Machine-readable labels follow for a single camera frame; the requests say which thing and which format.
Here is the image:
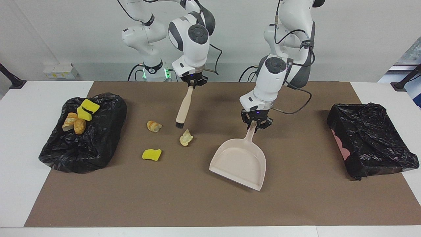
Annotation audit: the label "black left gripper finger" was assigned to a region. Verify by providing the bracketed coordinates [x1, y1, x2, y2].
[256, 117, 273, 132]
[241, 111, 254, 131]

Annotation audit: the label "beige hand brush black bristles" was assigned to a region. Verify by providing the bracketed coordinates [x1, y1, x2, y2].
[175, 85, 195, 129]

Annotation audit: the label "beige plastic dustpan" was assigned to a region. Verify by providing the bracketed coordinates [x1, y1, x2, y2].
[209, 121, 267, 191]

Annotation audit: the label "orange toy croissant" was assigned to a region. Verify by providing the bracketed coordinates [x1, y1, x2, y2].
[62, 113, 79, 132]
[146, 120, 163, 133]

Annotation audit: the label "cream foam chunk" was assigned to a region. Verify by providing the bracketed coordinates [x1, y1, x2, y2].
[179, 129, 194, 146]

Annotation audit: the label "yellow green sponge piece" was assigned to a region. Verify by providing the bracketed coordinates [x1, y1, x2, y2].
[77, 106, 93, 121]

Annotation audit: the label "brown toy bread roll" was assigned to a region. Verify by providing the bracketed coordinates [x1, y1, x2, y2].
[73, 119, 87, 135]

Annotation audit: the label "pink plastic bin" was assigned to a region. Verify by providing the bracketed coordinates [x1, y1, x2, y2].
[331, 128, 352, 162]

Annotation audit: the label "black plastic trash bag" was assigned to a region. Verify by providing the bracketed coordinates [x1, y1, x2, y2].
[38, 93, 128, 174]
[327, 102, 420, 181]

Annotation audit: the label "brown table mat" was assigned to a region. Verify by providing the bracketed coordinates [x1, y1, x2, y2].
[24, 81, 421, 227]

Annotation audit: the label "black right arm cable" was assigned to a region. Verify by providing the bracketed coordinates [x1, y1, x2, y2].
[117, 0, 224, 76]

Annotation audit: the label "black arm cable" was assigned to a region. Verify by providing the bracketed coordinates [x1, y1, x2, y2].
[273, 7, 316, 115]
[117, 0, 224, 76]

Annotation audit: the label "black base power cable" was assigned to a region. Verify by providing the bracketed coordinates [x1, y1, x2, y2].
[128, 64, 145, 82]
[238, 64, 263, 83]

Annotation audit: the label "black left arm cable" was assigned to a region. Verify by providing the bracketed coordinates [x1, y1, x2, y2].
[273, 7, 316, 115]

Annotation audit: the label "white wall socket box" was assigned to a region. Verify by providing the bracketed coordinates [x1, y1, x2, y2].
[43, 63, 79, 79]

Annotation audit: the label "black camera stand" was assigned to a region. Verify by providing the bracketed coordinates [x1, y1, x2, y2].
[0, 63, 27, 90]
[390, 64, 421, 92]

